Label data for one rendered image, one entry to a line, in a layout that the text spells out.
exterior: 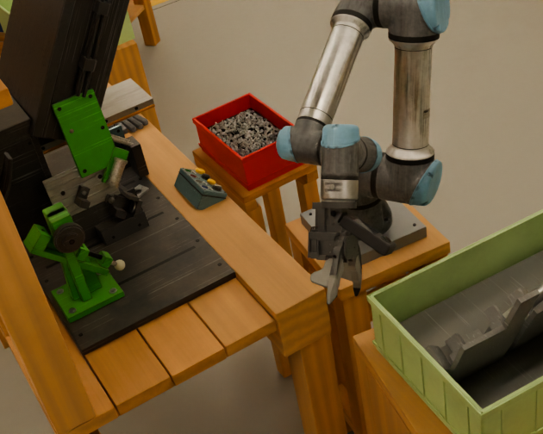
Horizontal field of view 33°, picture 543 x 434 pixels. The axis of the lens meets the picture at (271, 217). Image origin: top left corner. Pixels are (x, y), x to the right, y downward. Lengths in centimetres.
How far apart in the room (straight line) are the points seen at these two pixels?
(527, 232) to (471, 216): 153
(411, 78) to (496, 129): 220
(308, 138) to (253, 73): 306
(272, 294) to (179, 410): 111
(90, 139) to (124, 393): 71
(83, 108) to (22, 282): 75
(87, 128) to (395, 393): 104
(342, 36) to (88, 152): 78
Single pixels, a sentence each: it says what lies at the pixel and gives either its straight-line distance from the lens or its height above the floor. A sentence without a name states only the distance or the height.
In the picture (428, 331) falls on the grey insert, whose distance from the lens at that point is 215.
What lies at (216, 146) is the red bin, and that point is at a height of 88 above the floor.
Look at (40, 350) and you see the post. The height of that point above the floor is 113.
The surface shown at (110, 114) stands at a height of 113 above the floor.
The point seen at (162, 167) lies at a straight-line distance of 274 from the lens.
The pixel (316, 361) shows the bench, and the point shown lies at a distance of 234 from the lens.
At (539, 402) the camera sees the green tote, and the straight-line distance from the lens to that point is 195.
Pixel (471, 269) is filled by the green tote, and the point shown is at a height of 89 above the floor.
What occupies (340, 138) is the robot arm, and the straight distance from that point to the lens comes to 181.
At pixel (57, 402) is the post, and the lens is 203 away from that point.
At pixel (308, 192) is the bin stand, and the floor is 71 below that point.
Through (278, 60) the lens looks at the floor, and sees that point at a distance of 508.
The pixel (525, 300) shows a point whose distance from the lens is 179.
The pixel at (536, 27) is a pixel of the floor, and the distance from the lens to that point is 514.
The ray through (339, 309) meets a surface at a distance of 236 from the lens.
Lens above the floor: 238
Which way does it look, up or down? 37 degrees down
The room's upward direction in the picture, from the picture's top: 12 degrees counter-clockwise
